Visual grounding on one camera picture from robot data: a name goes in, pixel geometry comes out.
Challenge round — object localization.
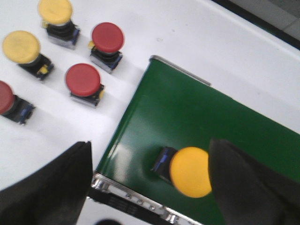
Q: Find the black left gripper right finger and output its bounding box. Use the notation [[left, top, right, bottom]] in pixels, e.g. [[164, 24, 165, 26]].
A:
[[209, 139, 300, 225]]

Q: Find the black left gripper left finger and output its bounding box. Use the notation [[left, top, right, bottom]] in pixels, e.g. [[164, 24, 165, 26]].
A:
[[0, 142, 93, 225]]

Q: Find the yellow mushroom push button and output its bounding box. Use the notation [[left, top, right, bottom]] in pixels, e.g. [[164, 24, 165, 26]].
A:
[[2, 30, 54, 81], [151, 147, 212, 198], [37, 0, 80, 50]]

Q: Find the dark red push button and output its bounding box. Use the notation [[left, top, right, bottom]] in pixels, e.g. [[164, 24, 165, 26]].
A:
[[65, 63, 105, 107], [0, 81, 35, 125]]

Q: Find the green conveyor belt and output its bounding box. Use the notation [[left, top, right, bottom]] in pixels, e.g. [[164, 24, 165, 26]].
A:
[[95, 56, 300, 225]]

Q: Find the red mushroom push button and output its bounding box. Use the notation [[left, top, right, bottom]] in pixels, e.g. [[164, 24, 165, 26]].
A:
[[89, 22, 125, 73]]

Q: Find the aluminium conveyor side rail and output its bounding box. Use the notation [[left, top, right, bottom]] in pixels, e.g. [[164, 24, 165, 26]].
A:
[[90, 172, 200, 225]]

